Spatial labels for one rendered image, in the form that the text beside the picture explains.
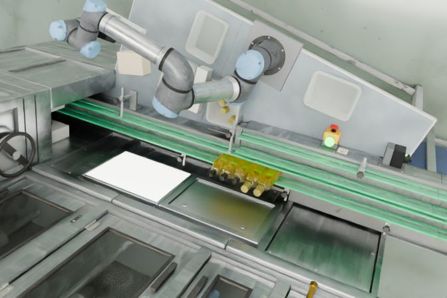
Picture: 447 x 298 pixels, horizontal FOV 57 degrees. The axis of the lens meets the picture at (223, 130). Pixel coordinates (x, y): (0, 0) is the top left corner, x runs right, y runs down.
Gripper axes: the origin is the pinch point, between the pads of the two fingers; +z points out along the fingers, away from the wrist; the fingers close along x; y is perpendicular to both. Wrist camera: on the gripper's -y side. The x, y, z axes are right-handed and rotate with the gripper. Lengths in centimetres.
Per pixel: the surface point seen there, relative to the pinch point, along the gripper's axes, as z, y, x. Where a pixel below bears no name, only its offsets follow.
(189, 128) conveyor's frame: 23, -42, 40
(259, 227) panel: -11, -99, 43
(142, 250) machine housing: -45, -67, 57
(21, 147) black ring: -33, 10, 62
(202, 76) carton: 29.1, -35.6, 13.5
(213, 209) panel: -10, -78, 49
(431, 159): 50, -150, 0
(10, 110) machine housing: -35, 17, 45
